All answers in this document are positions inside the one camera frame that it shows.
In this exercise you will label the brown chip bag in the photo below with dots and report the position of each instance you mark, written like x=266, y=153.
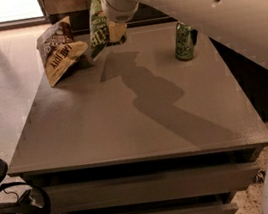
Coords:
x=59, y=50

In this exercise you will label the bright window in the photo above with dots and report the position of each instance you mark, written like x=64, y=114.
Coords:
x=11, y=10

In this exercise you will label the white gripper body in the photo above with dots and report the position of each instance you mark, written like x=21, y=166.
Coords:
x=119, y=11

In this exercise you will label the upper grey drawer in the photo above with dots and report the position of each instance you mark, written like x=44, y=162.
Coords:
x=151, y=188

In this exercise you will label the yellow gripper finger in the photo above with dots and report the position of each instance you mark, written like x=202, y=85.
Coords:
x=116, y=31

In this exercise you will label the green Kettle chip bag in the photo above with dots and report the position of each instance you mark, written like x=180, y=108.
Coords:
x=99, y=32

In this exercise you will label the green soda can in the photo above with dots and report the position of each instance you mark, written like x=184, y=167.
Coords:
x=186, y=39

